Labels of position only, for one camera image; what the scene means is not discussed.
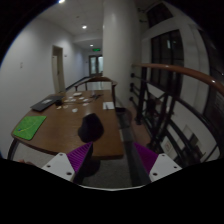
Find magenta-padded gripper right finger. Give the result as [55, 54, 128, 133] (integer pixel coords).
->
[123, 141, 183, 187]

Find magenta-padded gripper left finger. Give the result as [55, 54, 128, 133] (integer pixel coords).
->
[41, 141, 95, 185]

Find black computer mouse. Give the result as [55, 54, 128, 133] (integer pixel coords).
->
[77, 112, 105, 144]

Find green mouse pad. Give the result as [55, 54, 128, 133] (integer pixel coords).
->
[12, 115, 48, 141]

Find black closed laptop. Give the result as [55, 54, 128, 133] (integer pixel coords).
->
[29, 95, 65, 112]

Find white notepad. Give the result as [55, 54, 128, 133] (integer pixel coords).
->
[102, 101, 116, 111]

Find pale side door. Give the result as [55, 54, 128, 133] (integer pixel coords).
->
[51, 45, 67, 94]

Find wooden-topped black metal railing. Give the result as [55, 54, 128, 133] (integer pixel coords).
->
[128, 62, 224, 164]

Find glass double door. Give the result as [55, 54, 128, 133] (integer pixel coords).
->
[88, 54, 104, 76]

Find dark framed window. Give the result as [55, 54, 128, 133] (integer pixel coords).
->
[150, 29, 185, 98]

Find round ceiling lights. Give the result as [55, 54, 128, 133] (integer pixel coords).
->
[58, 0, 94, 48]

